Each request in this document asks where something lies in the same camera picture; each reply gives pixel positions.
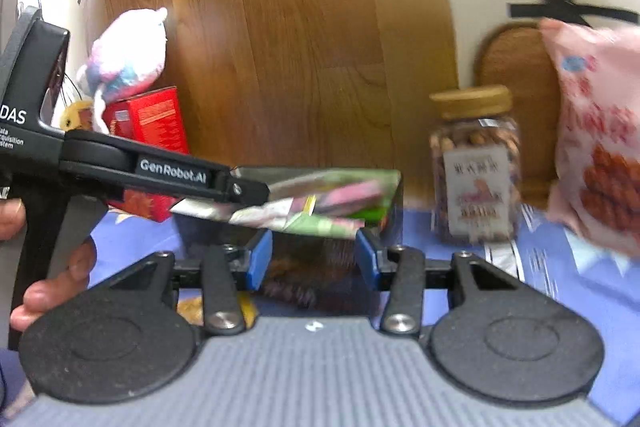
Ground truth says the large pink snack bag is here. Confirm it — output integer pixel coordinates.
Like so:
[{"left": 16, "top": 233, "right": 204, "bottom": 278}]
[{"left": 539, "top": 18, "right": 640, "bottom": 259}]

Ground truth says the black printed storage box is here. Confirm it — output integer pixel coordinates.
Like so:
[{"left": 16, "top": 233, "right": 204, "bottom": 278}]
[{"left": 172, "top": 166, "right": 404, "bottom": 309}]

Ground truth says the person's left hand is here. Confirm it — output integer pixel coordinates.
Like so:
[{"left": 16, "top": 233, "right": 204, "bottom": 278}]
[{"left": 0, "top": 199, "right": 98, "bottom": 350}]

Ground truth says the wood pattern wall sheet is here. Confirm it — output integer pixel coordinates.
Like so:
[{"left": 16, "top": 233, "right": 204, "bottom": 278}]
[{"left": 101, "top": 0, "right": 462, "bottom": 220}]

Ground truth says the yellow plush toy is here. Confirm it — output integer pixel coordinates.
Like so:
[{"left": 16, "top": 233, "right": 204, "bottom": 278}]
[{"left": 60, "top": 99, "right": 97, "bottom": 132}]

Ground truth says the pink plush toy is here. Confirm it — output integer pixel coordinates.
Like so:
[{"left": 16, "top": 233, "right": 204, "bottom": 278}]
[{"left": 76, "top": 7, "right": 169, "bottom": 135}]

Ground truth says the red gift box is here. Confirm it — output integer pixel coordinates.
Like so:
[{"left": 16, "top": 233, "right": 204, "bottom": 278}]
[{"left": 102, "top": 86, "right": 192, "bottom": 224}]

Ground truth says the nut jar with wooden lid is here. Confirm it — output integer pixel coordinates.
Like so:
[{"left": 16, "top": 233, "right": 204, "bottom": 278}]
[{"left": 429, "top": 84, "right": 524, "bottom": 244}]

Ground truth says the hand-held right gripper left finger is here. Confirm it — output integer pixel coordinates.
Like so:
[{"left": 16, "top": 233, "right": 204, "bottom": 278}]
[{"left": 107, "top": 231, "right": 274, "bottom": 337}]

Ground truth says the blue printed cloth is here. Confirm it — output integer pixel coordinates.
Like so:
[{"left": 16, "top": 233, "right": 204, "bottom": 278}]
[{"left": 0, "top": 202, "right": 640, "bottom": 427}]

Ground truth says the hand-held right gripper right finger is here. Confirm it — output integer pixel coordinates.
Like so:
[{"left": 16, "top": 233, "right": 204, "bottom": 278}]
[{"left": 356, "top": 229, "right": 526, "bottom": 335}]

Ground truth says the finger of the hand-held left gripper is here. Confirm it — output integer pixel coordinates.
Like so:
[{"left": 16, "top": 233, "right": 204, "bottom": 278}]
[{"left": 59, "top": 129, "right": 272, "bottom": 208}]

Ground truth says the green snack packet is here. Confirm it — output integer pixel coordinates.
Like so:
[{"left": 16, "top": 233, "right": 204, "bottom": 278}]
[{"left": 282, "top": 213, "right": 367, "bottom": 242}]

